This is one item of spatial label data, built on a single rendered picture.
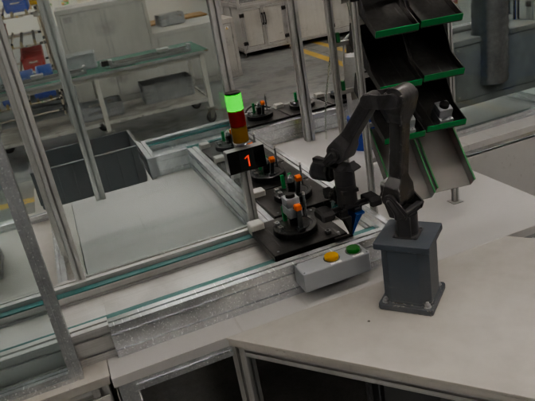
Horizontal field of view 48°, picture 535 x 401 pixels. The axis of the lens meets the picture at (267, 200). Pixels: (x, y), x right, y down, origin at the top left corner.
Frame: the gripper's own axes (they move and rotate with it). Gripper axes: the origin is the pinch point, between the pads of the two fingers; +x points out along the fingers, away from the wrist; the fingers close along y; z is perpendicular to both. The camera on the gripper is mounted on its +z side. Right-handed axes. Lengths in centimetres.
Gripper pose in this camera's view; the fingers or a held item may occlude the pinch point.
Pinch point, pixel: (349, 223)
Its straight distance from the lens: 172.3
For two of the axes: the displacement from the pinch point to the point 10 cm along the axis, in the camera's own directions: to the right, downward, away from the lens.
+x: 1.6, 9.1, 3.9
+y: -9.2, 2.8, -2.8
